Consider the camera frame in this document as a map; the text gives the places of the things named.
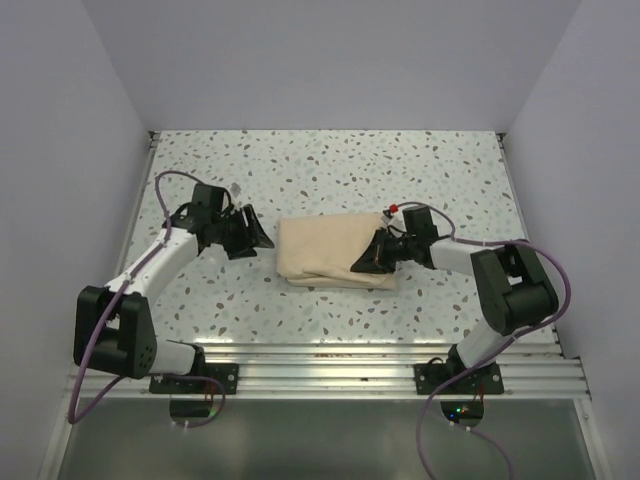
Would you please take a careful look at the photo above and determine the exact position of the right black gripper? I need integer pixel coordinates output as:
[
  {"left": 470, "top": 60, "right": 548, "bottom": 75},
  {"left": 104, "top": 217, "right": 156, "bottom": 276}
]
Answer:
[{"left": 351, "top": 228, "right": 416, "bottom": 275}]

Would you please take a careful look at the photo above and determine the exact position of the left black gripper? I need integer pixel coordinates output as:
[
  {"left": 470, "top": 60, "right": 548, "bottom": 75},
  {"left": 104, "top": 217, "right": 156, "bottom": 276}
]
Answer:
[{"left": 211, "top": 204, "right": 273, "bottom": 260}]

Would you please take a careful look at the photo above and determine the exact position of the beige cloth drape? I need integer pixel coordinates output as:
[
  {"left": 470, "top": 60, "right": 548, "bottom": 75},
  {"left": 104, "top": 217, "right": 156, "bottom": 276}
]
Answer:
[{"left": 276, "top": 213, "right": 397, "bottom": 290}]

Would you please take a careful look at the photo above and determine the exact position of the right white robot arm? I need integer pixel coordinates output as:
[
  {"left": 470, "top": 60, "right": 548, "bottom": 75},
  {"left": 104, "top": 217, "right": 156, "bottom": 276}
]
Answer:
[{"left": 351, "top": 202, "right": 560, "bottom": 393}]

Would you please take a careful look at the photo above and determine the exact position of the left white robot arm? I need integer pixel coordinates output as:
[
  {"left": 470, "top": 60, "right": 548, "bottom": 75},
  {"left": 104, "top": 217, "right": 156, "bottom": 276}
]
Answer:
[{"left": 73, "top": 183, "right": 274, "bottom": 393}]

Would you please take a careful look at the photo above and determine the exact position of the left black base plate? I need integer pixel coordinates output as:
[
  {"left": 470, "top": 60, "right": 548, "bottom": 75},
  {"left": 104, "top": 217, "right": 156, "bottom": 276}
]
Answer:
[{"left": 149, "top": 363, "right": 240, "bottom": 395}]

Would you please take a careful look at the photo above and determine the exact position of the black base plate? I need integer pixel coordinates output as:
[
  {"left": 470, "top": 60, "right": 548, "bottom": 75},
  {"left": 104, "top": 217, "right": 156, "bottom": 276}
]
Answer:
[
  {"left": 149, "top": 363, "right": 240, "bottom": 395},
  {"left": 413, "top": 357, "right": 505, "bottom": 396}
]

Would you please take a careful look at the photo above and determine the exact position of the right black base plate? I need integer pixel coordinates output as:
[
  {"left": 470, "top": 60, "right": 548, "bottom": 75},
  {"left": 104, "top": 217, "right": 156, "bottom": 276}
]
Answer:
[{"left": 413, "top": 357, "right": 505, "bottom": 396}]

